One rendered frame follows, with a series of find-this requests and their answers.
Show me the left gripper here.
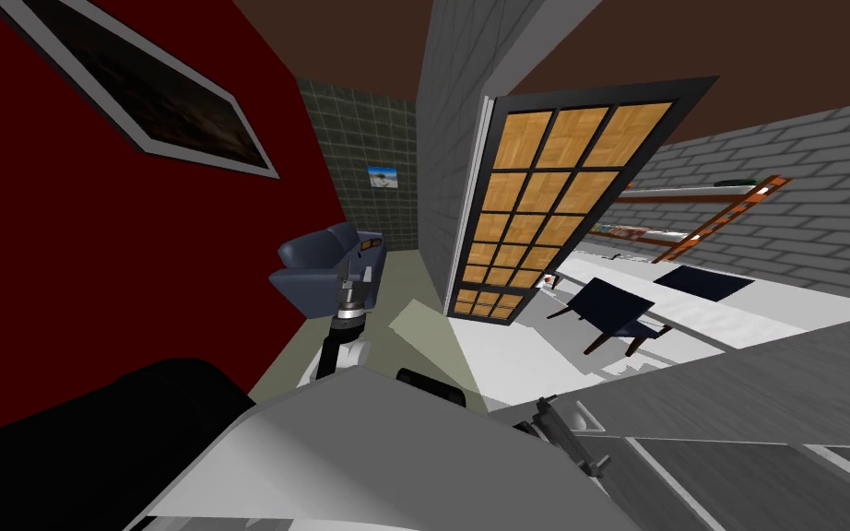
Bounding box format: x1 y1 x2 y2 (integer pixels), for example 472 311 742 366
335 272 371 308

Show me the blue armchair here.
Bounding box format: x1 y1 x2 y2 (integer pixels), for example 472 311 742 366
268 220 391 320

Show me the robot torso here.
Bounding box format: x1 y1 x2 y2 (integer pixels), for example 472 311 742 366
124 364 621 531

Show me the black door with wood panels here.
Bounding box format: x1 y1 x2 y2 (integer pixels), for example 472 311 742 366
443 76 720 326

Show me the dark blue chair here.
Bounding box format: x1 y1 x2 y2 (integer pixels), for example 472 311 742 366
546 277 674 359

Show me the large dark framed picture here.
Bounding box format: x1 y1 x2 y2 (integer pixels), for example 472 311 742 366
0 0 280 181

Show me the dark blue rug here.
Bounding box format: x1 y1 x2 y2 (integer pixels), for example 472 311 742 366
652 265 757 303

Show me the brown wall shelf with ladder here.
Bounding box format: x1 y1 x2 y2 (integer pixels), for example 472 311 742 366
586 173 793 266

